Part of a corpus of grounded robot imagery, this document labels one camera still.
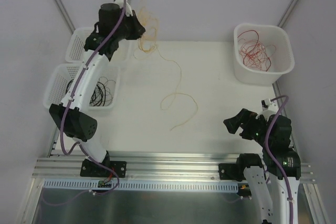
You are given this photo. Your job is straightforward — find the thin dark wires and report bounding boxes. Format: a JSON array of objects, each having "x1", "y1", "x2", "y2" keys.
[{"x1": 97, "y1": 76, "x2": 117, "y2": 99}]

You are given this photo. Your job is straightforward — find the red wire bundle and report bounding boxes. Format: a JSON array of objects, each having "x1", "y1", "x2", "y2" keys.
[{"x1": 237, "y1": 29, "x2": 277, "y2": 73}]

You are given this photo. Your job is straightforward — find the black USB cable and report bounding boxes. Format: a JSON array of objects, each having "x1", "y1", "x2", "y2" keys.
[{"x1": 65, "y1": 79, "x2": 111, "y2": 107}]

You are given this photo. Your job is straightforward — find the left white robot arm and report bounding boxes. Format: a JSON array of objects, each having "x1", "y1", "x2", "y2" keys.
[{"x1": 49, "y1": 3, "x2": 145, "y2": 178}]

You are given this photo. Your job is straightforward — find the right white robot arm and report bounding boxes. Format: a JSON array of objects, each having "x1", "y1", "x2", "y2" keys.
[{"x1": 219, "y1": 109, "x2": 301, "y2": 223}]

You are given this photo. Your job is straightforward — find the white perforated basket far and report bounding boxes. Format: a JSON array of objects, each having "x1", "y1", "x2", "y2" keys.
[{"x1": 65, "y1": 26, "x2": 134, "y2": 64}]

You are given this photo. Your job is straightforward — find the white perforated basket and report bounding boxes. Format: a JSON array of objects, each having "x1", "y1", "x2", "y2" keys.
[
  {"x1": 43, "y1": 63, "x2": 121, "y2": 111},
  {"x1": 65, "y1": 26, "x2": 134, "y2": 64}
]

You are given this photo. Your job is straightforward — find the white solid tub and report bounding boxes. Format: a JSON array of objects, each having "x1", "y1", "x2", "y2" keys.
[{"x1": 233, "y1": 23, "x2": 295, "y2": 86}]

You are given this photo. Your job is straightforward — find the white perforated basket near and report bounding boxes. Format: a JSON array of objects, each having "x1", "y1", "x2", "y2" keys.
[{"x1": 43, "y1": 63, "x2": 121, "y2": 111}]

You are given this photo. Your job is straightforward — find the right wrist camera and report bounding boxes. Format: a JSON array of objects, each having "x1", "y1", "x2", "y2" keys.
[{"x1": 256, "y1": 99, "x2": 278, "y2": 121}]

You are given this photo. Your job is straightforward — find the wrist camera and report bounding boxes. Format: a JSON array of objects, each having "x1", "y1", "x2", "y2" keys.
[
  {"x1": 112, "y1": 0, "x2": 133, "y2": 17},
  {"x1": 256, "y1": 99, "x2": 278, "y2": 121}
]

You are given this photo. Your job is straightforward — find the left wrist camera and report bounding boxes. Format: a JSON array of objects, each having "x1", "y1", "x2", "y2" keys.
[{"x1": 112, "y1": 0, "x2": 133, "y2": 17}]

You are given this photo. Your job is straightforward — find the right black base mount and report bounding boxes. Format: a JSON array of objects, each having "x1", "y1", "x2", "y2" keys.
[{"x1": 218, "y1": 163, "x2": 250, "y2": 182}]

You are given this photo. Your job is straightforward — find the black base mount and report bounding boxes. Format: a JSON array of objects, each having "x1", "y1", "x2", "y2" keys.
[
  {"x1": 80, "y1": 159, "x2": 127, "y2": 178},
  {"x1": 218, "y1": 163, "x2": 250, "y2": 182}
]

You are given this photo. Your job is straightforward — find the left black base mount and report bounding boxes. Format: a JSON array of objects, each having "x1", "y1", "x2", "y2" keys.
[{"x1": 80, "y1": 159, "x2": 127, "y2": 178}]

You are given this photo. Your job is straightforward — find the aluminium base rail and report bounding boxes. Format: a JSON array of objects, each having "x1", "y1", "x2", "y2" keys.
[{"x1": 34, "y1": 150, "x2": 316, "y2": 184}]

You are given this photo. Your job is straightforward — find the white slotted cable duct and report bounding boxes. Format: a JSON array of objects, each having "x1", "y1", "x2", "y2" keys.
[{"x1": 43, "y1": 179, "x2": 238, "y2": 193}]

